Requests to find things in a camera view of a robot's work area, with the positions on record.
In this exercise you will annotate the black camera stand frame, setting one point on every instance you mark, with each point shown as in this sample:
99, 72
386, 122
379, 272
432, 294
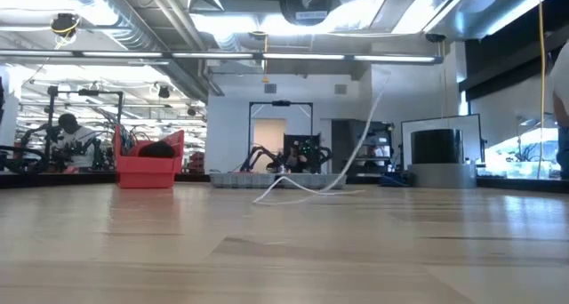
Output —
281, 103

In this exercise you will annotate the black robot station frame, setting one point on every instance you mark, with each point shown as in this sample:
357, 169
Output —
86, 92

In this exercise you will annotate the red plastic bin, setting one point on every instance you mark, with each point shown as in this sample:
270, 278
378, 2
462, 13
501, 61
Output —
146, 173

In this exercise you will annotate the person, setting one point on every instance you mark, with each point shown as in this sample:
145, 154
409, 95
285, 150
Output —
75, 144
561, 73

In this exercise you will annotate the black background robot arm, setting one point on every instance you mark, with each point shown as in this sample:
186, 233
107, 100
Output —
266, 157

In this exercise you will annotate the grey tool case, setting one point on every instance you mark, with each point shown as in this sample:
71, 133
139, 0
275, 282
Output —
242, 180

